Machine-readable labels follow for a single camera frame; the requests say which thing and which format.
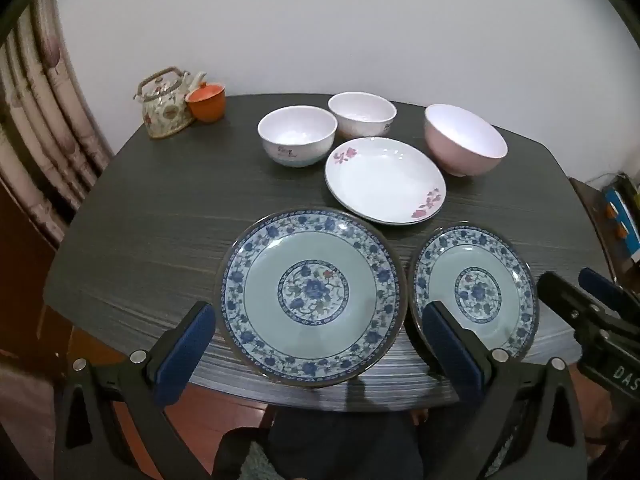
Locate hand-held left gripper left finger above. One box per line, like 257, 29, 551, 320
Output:
52, 301, 221, 480

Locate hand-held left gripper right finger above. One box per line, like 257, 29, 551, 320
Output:
415, 300, 588, 480

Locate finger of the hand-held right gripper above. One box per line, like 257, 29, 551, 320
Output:
579, 267, 640, 321
536, 270, 607, 335

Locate small blue floral plate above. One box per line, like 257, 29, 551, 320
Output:
407, 222, 541, 366

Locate large blue floral plate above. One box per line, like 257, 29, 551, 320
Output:
215, 206, 403, 389

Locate pink bowl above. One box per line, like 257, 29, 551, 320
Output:
424, 103, 509, 178

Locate white plate with pink flowers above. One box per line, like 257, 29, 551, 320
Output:
325, 136, 447, 226

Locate white bowl with blue band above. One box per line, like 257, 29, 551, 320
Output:
257, 106, 338, 169

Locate white bowl with orange band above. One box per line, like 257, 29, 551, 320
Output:
327, 91, 398, 141

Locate blue box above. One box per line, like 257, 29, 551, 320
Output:
601, 185, 640, 263

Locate wooden side shelf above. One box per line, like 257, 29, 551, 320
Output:
569, 172, 640, 281

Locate person's dark trousers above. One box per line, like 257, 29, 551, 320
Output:
215, 407, 426, 480

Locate brown wooden cabinet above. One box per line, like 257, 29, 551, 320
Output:
0, 180, 66, 356

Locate floral ceramic teapot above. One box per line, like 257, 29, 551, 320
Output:
132, 65, 208, 139

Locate orange cup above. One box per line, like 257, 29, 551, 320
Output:
185, 83, 227, 124

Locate striped beige curtain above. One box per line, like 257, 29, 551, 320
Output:
0, 0, 113, 246

